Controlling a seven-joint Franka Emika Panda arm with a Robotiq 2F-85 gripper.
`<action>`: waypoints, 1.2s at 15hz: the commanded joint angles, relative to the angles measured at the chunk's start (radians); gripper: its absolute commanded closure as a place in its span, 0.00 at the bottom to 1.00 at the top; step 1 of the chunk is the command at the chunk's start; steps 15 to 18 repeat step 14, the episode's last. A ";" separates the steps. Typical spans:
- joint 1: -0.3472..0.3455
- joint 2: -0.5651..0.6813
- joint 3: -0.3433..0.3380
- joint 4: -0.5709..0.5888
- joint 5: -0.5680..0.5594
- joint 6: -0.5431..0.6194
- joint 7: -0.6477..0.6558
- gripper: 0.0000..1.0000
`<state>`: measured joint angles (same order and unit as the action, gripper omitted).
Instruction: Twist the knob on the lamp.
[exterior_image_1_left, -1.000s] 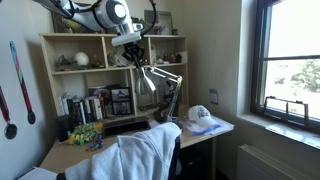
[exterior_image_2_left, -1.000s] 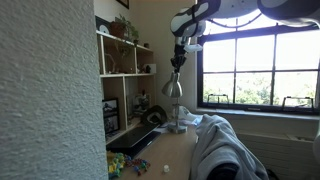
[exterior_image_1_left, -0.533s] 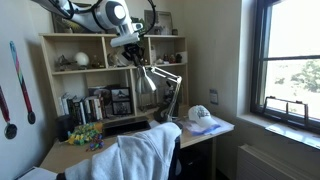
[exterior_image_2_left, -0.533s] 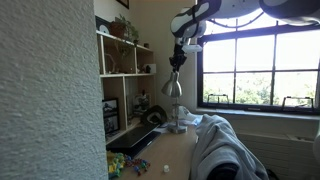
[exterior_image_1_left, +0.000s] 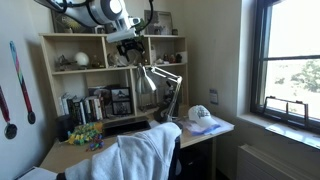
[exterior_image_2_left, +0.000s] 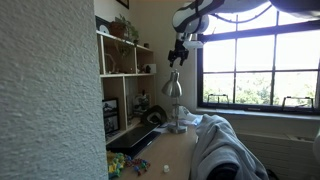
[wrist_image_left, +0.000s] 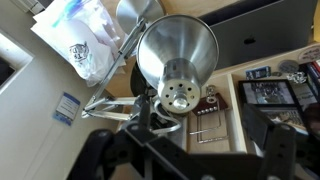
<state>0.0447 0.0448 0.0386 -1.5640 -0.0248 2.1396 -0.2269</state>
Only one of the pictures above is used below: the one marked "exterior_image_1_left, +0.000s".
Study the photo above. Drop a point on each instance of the small wall sticker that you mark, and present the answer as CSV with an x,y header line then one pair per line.
x,y
213,96

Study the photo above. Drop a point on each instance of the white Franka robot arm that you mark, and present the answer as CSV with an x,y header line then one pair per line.
x,y
93,10

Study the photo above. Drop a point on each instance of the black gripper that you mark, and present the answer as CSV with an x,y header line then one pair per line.
x,y
131,46

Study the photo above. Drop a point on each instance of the black double photo frame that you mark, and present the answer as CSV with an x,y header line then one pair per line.
x,y
121,101

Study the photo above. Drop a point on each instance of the large dark framed picture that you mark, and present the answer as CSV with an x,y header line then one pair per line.
x,y
66,24

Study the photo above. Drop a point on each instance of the dark spine book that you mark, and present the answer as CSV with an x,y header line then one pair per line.
x,y
70,110
77,113
89,109

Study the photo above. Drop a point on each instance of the medal with red ribbon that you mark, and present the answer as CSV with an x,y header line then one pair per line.
x,y
10,130

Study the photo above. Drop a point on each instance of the grey rock ornament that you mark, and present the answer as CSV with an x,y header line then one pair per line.
x,y
65,63

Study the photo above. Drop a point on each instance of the black cylinder speaker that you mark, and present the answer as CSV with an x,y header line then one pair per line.
x,y
64,128

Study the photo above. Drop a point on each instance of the white baseball cap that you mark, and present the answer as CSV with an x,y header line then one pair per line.
x,y
201,115

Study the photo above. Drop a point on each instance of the grey hoodie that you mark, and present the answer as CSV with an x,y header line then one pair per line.
x,y
140,153

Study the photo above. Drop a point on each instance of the white spine book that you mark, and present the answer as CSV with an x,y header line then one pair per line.
x,y
97,108
62,106
83,111

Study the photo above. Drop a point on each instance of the pale shell ornament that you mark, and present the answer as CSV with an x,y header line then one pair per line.
x,y
113,60

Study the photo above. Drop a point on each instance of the medal with colourful ribbon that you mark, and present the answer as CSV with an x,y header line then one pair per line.
x,y
20,76

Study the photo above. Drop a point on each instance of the white loose paper sheet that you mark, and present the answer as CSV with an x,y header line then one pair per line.
x,y
36,174

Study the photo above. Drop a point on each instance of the black laptop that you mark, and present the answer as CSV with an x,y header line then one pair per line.
x,y
126,126

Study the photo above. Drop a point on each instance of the framed photo with mat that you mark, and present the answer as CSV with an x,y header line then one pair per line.
x,y
161,21

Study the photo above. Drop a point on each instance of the reddish small figurine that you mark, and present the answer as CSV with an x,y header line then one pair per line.
x,y
172,59

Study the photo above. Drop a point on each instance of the light wooden shelf hutch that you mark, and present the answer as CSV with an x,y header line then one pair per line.
x,y
93,76

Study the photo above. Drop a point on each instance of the white papers on desk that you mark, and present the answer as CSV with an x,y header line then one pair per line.
x,y
223,126

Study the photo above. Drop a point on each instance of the colourful toy pile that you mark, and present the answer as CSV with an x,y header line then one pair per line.
x,y
83,132

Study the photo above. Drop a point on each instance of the small dark jar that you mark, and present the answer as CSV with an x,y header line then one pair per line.
x,y
174,32

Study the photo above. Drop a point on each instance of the dark small figurine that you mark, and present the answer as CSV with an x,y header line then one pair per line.
x,y
178,58

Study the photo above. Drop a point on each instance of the black window guard bracket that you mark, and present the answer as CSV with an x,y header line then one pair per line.
x,y
286,101

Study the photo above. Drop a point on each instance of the white window sill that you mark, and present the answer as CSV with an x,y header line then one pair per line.
x,y
293,133

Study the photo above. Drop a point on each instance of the white radiator cover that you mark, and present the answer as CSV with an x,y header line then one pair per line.
x,y
266,165

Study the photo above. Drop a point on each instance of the green potted plant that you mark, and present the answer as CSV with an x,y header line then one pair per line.
x,y
141,26

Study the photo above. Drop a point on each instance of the white sphere ornament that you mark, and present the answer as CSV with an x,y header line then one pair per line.
x,y
81,58

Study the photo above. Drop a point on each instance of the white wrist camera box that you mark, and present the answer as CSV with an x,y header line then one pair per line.
x,y
121,35

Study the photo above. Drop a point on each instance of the silver desk lamp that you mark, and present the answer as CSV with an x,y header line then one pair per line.
x,y
145,81

